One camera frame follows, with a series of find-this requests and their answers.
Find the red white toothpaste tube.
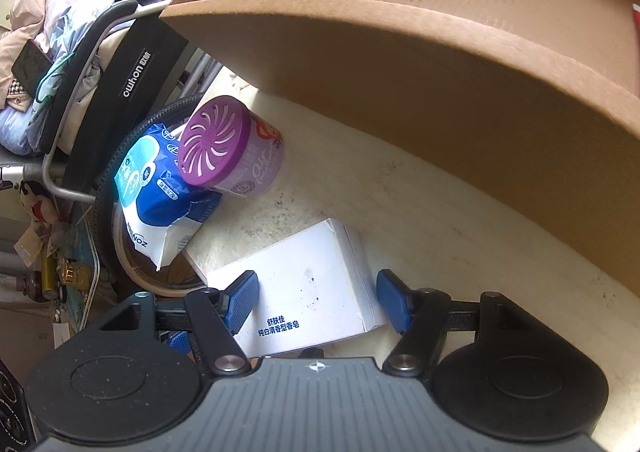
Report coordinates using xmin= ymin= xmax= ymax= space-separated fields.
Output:
xmin=632 ymin=4 xmax=640 ymax=33

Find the blue wet wipes pack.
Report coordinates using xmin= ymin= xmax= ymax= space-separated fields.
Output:
xmin=114 ymin=123 xmax=222 ymax=270

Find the purple air freshener can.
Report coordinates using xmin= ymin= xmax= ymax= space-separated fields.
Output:
xmin=178 ymin=96 xmax=284 ymax=198

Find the white soap box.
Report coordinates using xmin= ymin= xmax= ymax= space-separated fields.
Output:
xmin=188 ymin=218 xmax=386 ymax=358

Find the black wheelchair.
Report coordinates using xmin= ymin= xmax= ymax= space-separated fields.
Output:
xmin=1 ymin=0 xmax=202 ymax=298

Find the small plush toy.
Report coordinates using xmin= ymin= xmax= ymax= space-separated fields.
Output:
xmin=18 ymin=180 xmax=58 ymax=225

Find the pile of clothes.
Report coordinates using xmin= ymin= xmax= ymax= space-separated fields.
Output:
xmin=0 ymin=0 xmax=191 ymax=157

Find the brown cardboard box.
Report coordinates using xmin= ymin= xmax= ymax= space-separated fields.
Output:
xmin=163 ymin=0 xmax=639 ymax=291

